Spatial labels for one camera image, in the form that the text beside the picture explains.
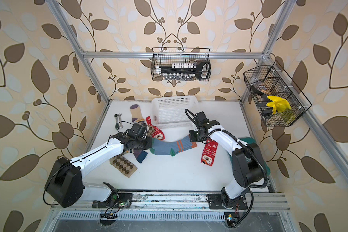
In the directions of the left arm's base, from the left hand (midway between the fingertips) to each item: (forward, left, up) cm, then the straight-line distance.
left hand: (151, 142), depth 85 cm
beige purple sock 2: (-4, +7, -8) cm, 12 cm away
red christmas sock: (+12, -1, -9) cm, 15 cm away
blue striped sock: (+1, -16, -5) cm, 17 cm away
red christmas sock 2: (-2, -36, -9) cm, 37 cm away
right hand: (+4, -25, -2) cm, 26 cm away
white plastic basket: (+34, -8, -10) cm, 36 cm away
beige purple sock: (+31, +17, -11) cm, 37 cm away
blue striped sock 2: (-2, -2, -4) cm, 5 cm away
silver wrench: (+25, +28, -10) cm, 39 cm away
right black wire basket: (+31, -70, +24) cm, 80 cm away
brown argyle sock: (-10, +17, -10) cm, 22 cm away
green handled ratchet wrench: (+20, +29, -10) cm, 37 cm away
